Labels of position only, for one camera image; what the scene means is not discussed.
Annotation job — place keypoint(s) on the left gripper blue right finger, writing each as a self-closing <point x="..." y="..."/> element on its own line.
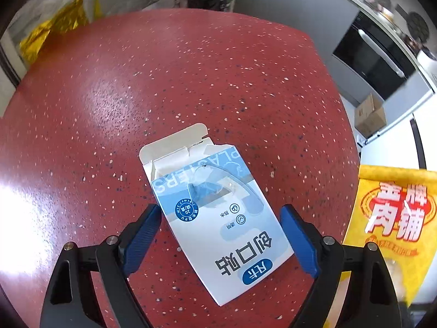
<point x="304" y="238"/>

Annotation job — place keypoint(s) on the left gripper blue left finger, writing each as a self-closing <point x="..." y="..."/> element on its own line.
<point x="137" y="237"/>

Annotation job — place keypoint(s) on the white blue plaster box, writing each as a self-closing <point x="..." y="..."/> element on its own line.
<point x="216" y="211"/>

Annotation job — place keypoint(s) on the yellow snack bag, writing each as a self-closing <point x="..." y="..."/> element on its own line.
<point x="395" y="208"/>

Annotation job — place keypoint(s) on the cardboard box on floor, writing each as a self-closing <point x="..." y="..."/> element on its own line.
<point x="370" y="116"/>

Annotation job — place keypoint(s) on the white refrigerator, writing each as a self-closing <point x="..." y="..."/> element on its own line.
<point x="409" y="143"/>

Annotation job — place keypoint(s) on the black built-in oven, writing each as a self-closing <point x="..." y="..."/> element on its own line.
<point x="374" y="56"/>

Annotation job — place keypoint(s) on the gold foil bag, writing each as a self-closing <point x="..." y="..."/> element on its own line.
<point x="68" y="18"/>

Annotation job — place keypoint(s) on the round black baking pan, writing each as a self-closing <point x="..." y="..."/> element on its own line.
<point x="418" y="28"/>

